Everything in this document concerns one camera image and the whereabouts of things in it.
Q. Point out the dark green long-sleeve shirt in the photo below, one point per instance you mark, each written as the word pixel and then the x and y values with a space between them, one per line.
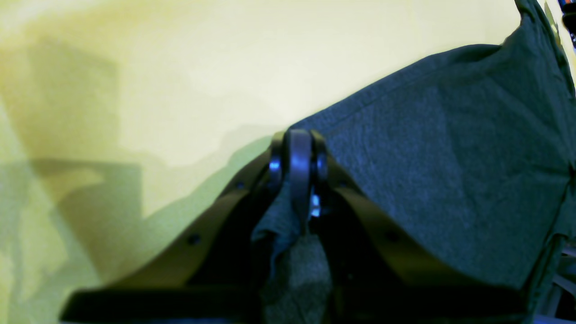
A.
pixel 472 152

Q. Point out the yellow table cloth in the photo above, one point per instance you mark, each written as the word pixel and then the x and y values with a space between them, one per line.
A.
pixel 122 120

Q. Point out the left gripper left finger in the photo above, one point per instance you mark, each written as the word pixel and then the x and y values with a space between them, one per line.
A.
pixel 210 273

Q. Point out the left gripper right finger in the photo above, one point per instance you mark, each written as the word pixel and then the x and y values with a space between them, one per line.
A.
pixel 380 274

